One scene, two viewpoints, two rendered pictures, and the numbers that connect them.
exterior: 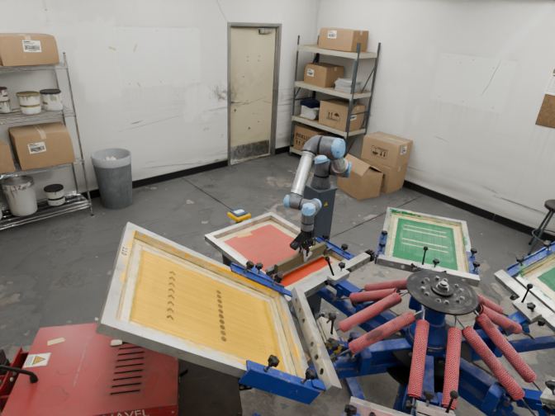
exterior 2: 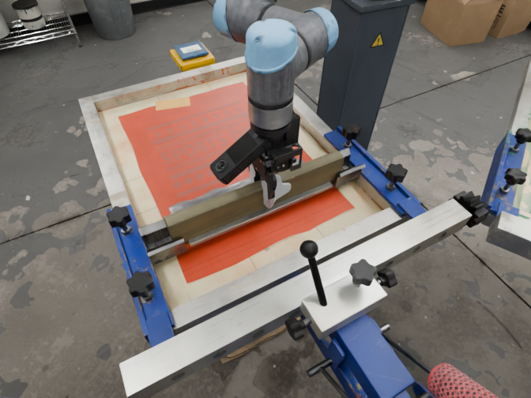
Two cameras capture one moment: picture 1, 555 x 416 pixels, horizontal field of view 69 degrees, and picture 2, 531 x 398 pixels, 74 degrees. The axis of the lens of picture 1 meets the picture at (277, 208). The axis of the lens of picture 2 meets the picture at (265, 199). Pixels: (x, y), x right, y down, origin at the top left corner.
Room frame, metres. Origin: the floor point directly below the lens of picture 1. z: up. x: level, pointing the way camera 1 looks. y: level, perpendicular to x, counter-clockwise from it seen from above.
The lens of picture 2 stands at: (1.55, -0.30, 1.59)
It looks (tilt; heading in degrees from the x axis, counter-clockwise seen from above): 50 degrees down; 15
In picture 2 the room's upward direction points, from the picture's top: straight up
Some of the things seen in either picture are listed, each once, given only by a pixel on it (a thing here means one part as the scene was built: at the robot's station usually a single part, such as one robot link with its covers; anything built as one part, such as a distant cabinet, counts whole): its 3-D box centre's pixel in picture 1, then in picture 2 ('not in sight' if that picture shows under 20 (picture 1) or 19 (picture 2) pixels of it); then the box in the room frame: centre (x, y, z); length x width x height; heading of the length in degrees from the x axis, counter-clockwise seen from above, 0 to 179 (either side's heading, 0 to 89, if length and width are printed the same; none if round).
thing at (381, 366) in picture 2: (344, 287); (359, 342); (1.77, -0.39, 1.02); 0.17 x 0.06 x 0.05; 43
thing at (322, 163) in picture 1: (324, 164); not in sight; (2.72, -0.31, 1.37); 0.13 x 0.12 x 0.14; 68
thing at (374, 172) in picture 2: (333, 251); (365, 174); (2.19, -0.38, 0.97); 0.30 x 0.05 x 0.07; 43
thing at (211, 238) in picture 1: (277, 249); (222, 152); (2.18, -0.01, 0.97); 0.79 x 0.58 x 0.04; 43
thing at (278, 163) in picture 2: (306, 237); (273, 143); (2.04, -0.18, 1.16); 0.09 x 0.08 x 0.12; 133
